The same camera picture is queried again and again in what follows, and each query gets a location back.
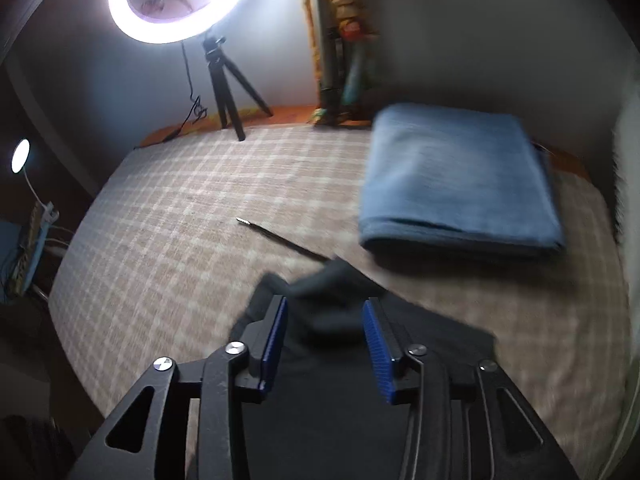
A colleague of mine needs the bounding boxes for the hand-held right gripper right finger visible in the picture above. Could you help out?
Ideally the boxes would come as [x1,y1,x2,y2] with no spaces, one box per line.
[361,296,577,480]

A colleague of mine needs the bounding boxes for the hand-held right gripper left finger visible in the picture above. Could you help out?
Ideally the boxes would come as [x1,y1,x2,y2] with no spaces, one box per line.
[66,294,289,480]

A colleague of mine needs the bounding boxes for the black pants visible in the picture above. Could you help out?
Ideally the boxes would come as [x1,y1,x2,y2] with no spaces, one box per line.
[227,216,501,480]

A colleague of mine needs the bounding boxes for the folded light blue cloth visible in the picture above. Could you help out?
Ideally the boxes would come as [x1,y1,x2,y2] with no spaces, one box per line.
[359,102,567,262]

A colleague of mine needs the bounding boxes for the black tripod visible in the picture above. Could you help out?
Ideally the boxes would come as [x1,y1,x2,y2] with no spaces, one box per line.
[201,34,275,142]

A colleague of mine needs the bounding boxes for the small round lamp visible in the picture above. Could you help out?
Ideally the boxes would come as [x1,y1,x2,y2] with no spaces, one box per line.
[11,138,31,174]

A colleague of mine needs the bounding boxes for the power strip with cables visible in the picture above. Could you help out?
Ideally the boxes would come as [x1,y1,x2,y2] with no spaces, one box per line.
[0,207,52,297]

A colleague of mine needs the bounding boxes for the black ring light cable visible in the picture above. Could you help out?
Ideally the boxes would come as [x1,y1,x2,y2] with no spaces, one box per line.
[166,41,209,142]

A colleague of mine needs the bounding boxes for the colourful wall hanging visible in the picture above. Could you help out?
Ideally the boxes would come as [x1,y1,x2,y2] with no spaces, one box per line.
[299,0,382,127]

